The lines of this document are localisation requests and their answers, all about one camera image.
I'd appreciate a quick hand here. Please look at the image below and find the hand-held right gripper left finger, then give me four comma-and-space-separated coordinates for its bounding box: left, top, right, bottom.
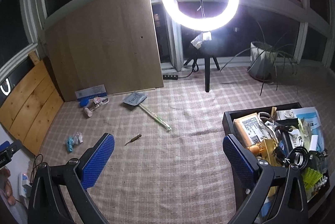
27, 133, 116, 224

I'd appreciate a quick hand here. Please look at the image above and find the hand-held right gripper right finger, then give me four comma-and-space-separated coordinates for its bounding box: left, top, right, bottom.
222, 134, 311, 224

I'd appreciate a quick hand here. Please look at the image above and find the light blue clip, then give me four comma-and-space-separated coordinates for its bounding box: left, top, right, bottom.
65, 137, 76, 153

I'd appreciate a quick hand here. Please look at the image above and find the small screwdriver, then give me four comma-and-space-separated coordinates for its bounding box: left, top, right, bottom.
125, 134, 142, 146

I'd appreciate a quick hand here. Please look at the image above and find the black container box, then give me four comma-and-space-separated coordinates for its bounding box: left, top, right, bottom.
222, 102, 331, 224

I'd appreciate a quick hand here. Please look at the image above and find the blue and white box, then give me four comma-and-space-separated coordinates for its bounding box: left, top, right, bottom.
75, 84, 107, 100

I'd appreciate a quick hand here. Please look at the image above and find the grey foil packet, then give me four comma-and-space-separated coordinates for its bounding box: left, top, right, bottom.
123, 92, 147, 106

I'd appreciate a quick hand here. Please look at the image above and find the chopsticks packet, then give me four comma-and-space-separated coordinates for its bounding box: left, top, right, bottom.
139, 104, 172, 131

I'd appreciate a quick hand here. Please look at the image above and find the person's left hand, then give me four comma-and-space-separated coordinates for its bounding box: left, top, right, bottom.
0, 169, 13, 206

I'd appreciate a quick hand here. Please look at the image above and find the orange toy figure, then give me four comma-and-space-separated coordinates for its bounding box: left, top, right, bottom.
249, 143, 262, 155

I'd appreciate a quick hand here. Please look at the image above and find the brown package with white label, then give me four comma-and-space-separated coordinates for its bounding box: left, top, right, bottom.
233, 113, 273, 148

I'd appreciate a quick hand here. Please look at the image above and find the yellow cardboard box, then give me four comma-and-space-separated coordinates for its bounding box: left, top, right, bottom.
258, 139, 282, 197

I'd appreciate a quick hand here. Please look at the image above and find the white power strip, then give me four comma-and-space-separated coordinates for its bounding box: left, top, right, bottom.
18, 172, 33, 198

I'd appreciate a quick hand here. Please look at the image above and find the pine wood board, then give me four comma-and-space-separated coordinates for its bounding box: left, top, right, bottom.
0, 50, 64, 156

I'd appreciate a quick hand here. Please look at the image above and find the white mask packet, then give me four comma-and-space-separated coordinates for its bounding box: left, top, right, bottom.
276, 109, 299, 122

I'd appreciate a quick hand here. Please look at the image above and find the green plastic comb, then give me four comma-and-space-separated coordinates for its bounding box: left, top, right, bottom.
302, 166, 323, 189

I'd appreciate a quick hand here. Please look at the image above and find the blue face mask packet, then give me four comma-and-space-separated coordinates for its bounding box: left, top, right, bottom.
296, 107, 325, 151

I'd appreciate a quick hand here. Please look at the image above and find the black tripod stand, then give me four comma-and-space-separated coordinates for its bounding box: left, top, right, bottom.
184, 43, 220, 93

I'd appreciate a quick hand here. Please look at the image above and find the potted plant in white pot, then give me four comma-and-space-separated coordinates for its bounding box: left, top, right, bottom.
220, 21, 300, 96

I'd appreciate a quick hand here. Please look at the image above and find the large light wooden board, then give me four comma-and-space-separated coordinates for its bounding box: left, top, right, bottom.
44, 0, 164, 102

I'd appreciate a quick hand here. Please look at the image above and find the white paper tag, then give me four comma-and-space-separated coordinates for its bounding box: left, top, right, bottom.
191, 32, 212, 49

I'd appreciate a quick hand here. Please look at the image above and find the black cable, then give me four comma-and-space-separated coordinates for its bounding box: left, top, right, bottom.
28, 153, 44, 180

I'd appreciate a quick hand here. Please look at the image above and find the coiled cable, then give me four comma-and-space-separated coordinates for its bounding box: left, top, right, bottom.
286, 147, 311, 169

